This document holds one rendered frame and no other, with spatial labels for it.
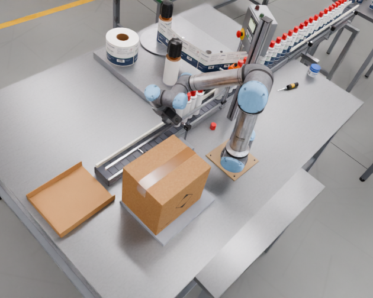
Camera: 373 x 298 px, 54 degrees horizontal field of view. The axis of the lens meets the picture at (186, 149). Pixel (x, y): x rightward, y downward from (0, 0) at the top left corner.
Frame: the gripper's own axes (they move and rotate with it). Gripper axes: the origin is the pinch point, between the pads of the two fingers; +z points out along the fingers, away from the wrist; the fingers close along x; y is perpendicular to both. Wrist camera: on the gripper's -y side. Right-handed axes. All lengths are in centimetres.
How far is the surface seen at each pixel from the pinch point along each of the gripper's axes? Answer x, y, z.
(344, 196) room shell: -62, -96, 143
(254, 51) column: -52, -14, -15
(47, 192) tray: 67, 10, -27
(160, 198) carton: 32, -37, -40
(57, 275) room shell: 116, 6, 41
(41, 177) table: 65, 20, -25
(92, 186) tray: 52, 0, -18
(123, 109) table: 12.4, 30.8, 4.9
